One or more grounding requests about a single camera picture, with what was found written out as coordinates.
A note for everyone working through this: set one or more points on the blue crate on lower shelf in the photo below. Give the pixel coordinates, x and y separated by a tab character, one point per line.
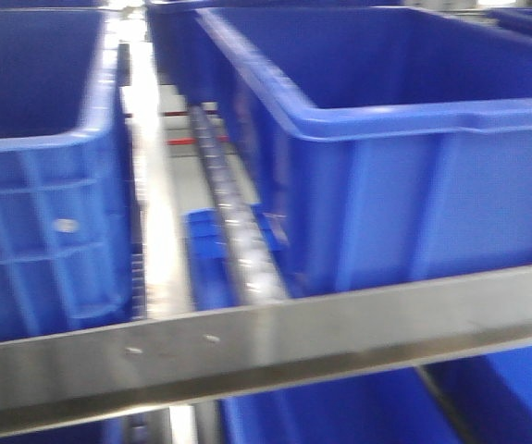
212	284

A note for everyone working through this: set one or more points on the roller conveyor track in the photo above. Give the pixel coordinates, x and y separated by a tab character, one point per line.
233	199

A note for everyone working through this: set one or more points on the right blue crate close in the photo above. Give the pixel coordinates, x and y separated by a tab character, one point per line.
387	144

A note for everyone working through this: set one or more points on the blue crate close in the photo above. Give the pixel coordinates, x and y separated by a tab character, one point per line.
65	173
387	144

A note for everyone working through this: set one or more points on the left blue crate close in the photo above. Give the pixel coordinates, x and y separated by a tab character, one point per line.
65	173

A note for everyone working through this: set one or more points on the steel divider rail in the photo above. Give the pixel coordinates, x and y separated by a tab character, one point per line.
166	281

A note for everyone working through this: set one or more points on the steel front shelf rail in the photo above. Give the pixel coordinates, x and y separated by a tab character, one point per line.
96	374

